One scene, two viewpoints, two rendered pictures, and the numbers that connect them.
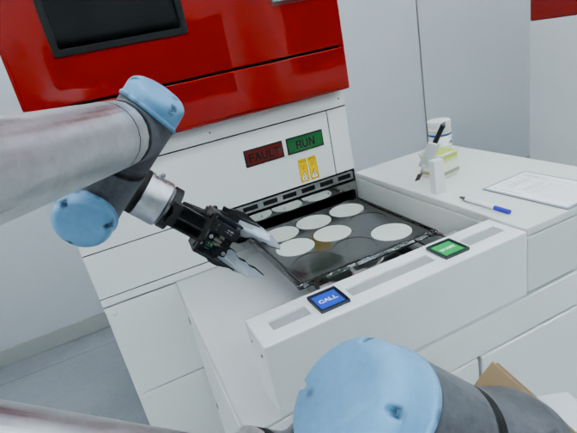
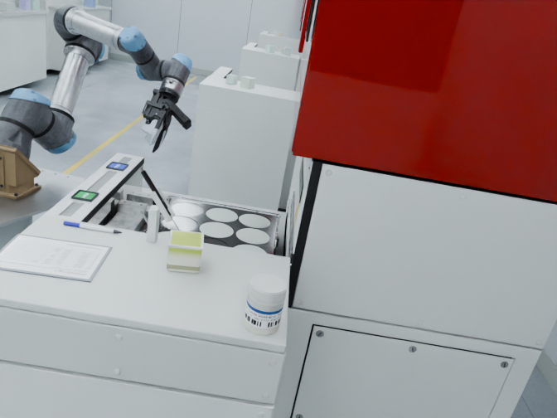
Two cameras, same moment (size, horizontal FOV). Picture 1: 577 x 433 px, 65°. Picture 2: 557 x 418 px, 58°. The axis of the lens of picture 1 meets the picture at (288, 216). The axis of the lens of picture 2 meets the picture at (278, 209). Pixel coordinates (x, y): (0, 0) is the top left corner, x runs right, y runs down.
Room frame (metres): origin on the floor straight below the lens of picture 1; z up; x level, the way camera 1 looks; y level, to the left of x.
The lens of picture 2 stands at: (1.64, -1.29, 1.55)
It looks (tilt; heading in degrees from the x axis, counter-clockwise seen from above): 23 degrees down; 108
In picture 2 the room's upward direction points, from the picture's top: 11 degrees clockwise
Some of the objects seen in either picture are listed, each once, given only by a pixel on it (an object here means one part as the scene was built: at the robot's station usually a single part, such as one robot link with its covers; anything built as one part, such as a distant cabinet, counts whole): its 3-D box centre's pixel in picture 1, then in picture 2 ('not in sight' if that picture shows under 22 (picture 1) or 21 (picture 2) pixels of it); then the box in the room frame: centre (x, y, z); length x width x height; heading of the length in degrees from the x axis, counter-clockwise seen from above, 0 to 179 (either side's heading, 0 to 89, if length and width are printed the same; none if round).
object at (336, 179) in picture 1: (289, 195); (293, 221); (1.27, -0.02, 0.96); 0.44 x 0.01 x 0.02; 110
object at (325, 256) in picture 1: (332, 234); (216, 230); (1.08, -0.10, 0.90); 0.34 x 0.34 x 0.01; 20
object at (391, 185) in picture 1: (474, 198); (144, 298); (1.12, -0.50, 0.89); 0.62 x 0.35 x 0.14; 20
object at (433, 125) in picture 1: (440, 134); (264, 303); (1.40, -0.52, 1.01); 0.07 x 0.07 x 0.10
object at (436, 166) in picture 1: (431, 165); (161, 216); (1.06, -0.37, 1.03); 0.06 x 0.04 x 0.13; 20
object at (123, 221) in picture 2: not in sight; (123, 226); (0.83, -0.21, 0.87); 0.36 x 0.08 x 0.03; 110
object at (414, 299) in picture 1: (397, 306); (101, 202); (0.71, -0.16, 0.89); 0.55 x 0.09 x 0.14; 110
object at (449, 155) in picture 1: (439, 162); (185, 251); (1.16, -0.43, 1.00); 0.07 x 0.07 x 0.07; 29
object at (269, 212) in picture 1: (294, 216); (287, 240); (1.27, -0.02, 0.89); 0.44 x 0.02 x 0.10; 110
